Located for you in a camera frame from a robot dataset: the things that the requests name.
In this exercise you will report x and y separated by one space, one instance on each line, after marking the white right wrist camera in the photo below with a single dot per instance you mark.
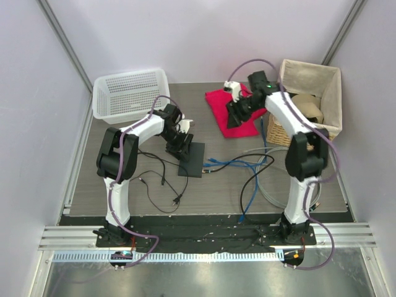
233 88

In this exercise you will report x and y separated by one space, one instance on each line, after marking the black network switch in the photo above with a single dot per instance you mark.
193 167

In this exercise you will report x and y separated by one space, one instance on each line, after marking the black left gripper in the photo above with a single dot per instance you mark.
182 150

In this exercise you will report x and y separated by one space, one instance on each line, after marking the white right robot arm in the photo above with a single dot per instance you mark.
307 154

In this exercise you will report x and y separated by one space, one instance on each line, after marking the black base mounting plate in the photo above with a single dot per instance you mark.
196 234

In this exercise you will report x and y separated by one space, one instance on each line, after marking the white perforated plastic basket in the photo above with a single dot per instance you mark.
129 96

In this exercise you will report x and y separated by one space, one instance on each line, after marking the aluminium front rail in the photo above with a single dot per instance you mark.
76 244

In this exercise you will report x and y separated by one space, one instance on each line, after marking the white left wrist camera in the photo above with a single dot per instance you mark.
184 125

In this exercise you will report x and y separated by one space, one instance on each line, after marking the beige cloth in basket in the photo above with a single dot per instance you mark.
309 106

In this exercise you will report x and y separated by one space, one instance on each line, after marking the wicker basket with liner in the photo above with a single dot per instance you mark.
316 90

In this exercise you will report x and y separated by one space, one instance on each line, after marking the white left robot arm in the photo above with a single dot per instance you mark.
117 162

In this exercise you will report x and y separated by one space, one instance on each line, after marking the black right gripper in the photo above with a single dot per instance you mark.
236 116

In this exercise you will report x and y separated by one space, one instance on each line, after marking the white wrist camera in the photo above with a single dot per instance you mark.
184 125
233 88

